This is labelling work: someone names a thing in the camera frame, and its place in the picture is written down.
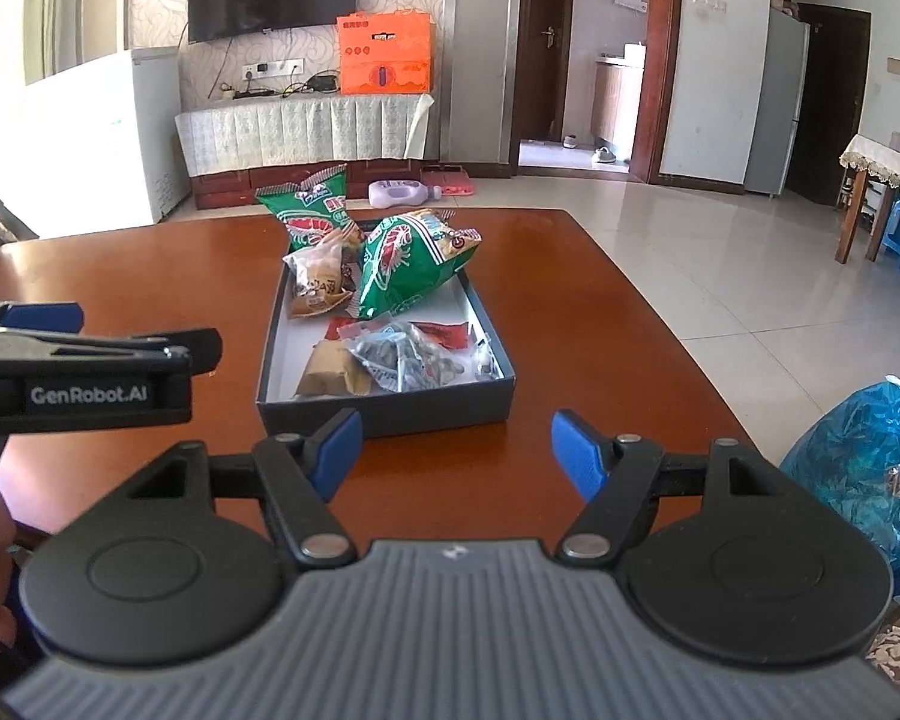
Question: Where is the white wall socket strip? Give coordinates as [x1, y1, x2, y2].
[241, 58, 305, 80]

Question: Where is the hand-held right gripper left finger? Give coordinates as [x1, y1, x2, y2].
[124, 406, 365, 562]

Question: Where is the orange cardboard box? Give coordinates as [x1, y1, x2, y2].
[336, 10, 434, 96]

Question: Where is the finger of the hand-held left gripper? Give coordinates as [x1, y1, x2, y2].
[0, 301, 83, 338]
[0, 327, 224, 377]

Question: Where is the grey refrigerator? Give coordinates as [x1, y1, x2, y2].
[744, 11, 811, 200]

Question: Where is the brown wooden door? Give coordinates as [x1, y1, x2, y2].
[517, 0, 577, 143]

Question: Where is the pink plastic tray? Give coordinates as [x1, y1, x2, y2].
[420, 163, 475, 197]

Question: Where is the grey curtain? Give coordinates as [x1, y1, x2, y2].
[22, 0, 132, 83]

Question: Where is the blue plastic bag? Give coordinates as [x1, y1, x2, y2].
[780, 379, 900, 605]

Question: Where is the dark grey cardboard box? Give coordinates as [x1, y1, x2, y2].
[255, 259, 518, 440]

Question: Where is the wooden table with lace cloth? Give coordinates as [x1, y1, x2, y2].
[836, 131, 900, 265]

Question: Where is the white chest freezer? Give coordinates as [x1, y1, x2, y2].
[22, 47, 188, 226]

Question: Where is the pale patterned cabinet cloth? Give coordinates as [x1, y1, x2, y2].
[175, 92, 434, 179]

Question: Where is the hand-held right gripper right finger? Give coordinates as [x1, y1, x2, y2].
[551, 409, 782, 562]

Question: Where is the blue plastic stool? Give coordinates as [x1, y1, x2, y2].
[864, 199, 900, 272]

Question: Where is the dark wooden door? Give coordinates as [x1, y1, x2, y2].
[784, 4, 871, 207]

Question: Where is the green snack packet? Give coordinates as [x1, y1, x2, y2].
[352, 210, 483, 320]
[255, 169, 362, 254]

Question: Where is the brown snack packet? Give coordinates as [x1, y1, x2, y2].
[294, 340, 380, 400]

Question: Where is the clear packet of brown snacks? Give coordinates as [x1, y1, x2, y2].
[283, 229, 357, 320]

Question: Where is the wooden television cabinet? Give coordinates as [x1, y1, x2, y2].
[193, 157, 451, 211]

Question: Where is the white plastic bottle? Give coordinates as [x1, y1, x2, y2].
[367, 180, 443, 209]

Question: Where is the clear snack packet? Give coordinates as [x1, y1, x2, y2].
[345, 321, 496, 392]

